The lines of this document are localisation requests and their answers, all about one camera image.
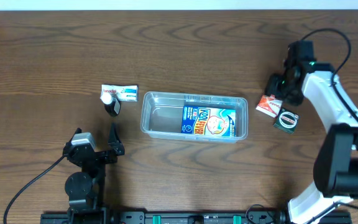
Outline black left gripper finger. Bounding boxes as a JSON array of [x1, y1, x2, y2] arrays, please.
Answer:
[[65, 128, 82, 147], [108, 123, 125, 156]]

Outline red orange Panadol box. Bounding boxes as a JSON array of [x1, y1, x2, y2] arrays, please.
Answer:
[[255, 95, 283, 118]]

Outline green round-label box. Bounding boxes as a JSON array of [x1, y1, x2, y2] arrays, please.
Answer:
[[273, 108, 299, 134]]

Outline dark bottle white cap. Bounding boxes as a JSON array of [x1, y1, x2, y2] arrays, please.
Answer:
[[100, 93, 121, 117]]

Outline blue Kool Fever box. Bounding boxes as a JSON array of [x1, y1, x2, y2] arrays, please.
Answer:
[[181, 106, 236, 138]]

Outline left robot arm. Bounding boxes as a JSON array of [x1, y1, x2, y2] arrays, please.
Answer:
[[63, 123, 125, 223]]

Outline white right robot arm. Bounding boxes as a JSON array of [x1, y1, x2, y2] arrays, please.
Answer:
[[265, 40, 358, 223]]

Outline clear plastic container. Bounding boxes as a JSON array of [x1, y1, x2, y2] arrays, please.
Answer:
[[140, 91, 249, 143]]

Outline white Panadol box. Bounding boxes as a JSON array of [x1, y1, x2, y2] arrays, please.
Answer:
[[100, 85, 139, 104]]

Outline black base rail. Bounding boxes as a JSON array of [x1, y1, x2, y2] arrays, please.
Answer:
[[40, 210, 354, 224]]

